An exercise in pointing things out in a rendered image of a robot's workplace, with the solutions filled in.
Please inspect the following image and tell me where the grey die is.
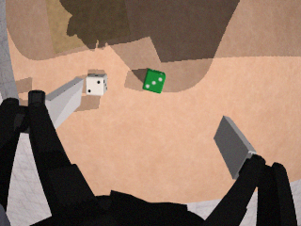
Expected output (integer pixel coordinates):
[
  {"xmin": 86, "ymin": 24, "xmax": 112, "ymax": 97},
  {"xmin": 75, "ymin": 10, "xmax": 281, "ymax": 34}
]
[{"xmin": 86, "ymin": 73, "xmax": 107, "ymax": 96}]

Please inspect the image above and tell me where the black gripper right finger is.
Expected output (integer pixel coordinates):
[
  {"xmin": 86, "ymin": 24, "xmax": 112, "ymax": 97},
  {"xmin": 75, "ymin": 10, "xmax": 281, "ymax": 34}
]
[{"xmin": 200, "ymin": 115, "xmax": 297, "ymax": 226}]

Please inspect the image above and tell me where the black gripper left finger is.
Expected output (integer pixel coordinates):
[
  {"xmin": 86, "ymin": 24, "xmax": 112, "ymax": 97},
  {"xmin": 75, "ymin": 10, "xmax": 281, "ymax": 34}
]
[{"xmin": 0, "ymin": 77, "xmax": 119, "ymax": 226}]

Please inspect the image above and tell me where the green die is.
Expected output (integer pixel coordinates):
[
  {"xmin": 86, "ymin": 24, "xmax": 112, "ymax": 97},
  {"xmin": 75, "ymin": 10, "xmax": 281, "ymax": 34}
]
[{"xmin": 142, "ymin": 68, "xmax": 166, "ymax": 94}]

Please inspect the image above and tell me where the tan flat mat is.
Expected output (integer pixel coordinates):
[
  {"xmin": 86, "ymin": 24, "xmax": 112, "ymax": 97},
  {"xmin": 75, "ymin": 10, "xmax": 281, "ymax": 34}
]
[{"xmin": 45, "ymin": 0, "xmax": 131, "ymax": 54}]

